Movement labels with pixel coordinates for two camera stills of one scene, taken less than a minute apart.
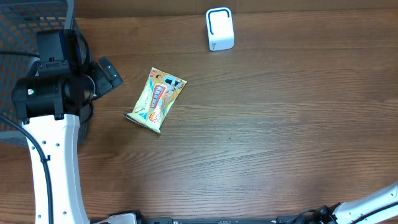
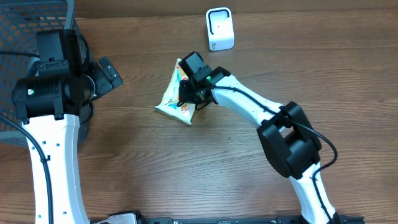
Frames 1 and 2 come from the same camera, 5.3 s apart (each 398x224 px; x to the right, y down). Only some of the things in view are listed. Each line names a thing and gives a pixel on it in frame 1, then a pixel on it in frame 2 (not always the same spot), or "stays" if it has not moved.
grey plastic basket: x=20 y=21 stays
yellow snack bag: x=161 y=91 -> x=184 y=113
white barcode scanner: x=219 y=25 stays
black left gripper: x=106 y=84 stays
